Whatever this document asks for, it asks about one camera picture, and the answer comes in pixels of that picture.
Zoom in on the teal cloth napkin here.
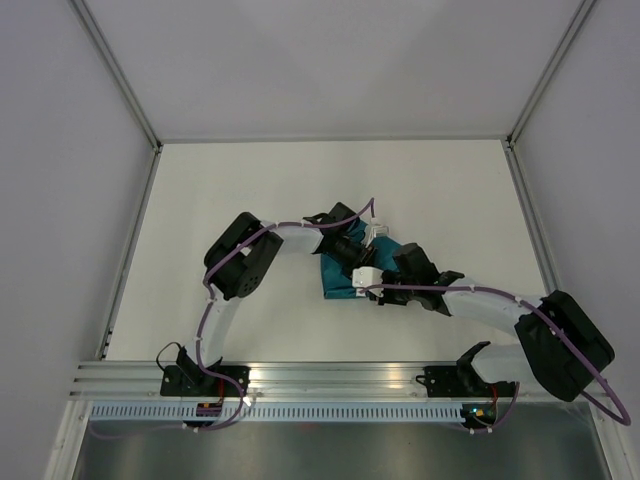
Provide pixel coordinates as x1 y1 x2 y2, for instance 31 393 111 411
319 235 401 300

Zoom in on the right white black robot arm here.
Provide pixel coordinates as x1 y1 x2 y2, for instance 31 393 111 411
365 243 615 402

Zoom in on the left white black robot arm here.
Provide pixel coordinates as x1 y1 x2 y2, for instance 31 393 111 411
169 202 380 396

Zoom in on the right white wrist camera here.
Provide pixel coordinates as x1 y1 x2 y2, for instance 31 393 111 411
351 266 384 298

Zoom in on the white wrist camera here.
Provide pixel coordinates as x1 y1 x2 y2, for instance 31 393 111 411
351 266 384 298
365 217 389 245

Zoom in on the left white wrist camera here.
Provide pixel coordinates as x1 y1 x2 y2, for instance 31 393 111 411
365 217 389 245

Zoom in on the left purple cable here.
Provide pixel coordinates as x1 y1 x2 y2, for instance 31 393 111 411
89 197 379 441

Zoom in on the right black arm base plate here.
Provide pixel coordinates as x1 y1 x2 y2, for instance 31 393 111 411
414 365 516 399

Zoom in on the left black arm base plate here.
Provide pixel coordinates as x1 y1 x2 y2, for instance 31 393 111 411
160 364 250 398

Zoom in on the aluminium front rail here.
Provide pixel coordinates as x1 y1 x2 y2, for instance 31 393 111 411
68 360 615 402

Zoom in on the white slotted cable duct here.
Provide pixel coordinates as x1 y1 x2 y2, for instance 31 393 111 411
90 402 463 423

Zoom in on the left aluminium frame post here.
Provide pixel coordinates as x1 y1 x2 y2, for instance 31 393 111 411
68 0 162 152

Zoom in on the aluminium frame post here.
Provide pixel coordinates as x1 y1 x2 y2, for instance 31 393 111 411
68 0 162 152
506 0 599 147

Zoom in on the right aluminium frame post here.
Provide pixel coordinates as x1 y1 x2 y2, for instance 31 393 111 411
506 0 599 147

